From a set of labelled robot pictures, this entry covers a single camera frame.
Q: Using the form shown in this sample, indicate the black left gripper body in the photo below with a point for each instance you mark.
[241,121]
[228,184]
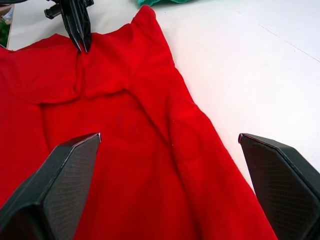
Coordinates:
[53,12]

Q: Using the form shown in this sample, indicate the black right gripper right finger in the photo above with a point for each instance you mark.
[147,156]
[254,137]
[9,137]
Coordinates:
[285,190]

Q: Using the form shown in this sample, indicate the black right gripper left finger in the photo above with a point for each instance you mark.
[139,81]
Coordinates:
[45,195]

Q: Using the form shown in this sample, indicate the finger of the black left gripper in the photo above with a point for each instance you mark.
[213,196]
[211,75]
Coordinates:
[86,27]
[73,25]

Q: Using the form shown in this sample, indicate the red t-shirt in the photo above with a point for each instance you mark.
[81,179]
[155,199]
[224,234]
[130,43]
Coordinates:
[130,140]

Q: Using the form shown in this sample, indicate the green shorts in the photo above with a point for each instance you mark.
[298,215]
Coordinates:
[160,2]

